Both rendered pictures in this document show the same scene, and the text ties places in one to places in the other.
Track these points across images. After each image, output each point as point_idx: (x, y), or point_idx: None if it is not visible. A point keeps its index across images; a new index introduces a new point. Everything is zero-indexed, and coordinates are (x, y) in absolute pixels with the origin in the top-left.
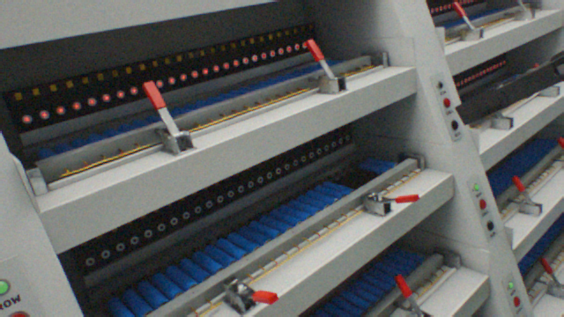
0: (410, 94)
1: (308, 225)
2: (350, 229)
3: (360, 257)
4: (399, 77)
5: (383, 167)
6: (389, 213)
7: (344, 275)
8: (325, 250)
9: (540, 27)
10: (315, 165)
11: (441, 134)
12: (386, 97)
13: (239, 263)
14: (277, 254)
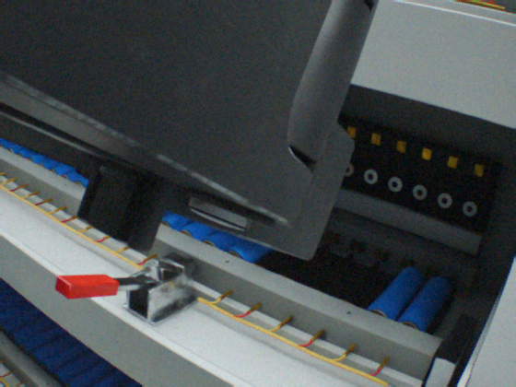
0: (504, 124)
1: (76, 196)
2: (94, 263)
3: (52, 304)
4: (461, 31)
5: (379, 300)
6: (142, 320)
7: (26, 291)
8: (37, 236)
9: None
10: (340, 193)
11: (499, 337)
12: (375, 61)
13: (12, 157)
14: (33, 188)
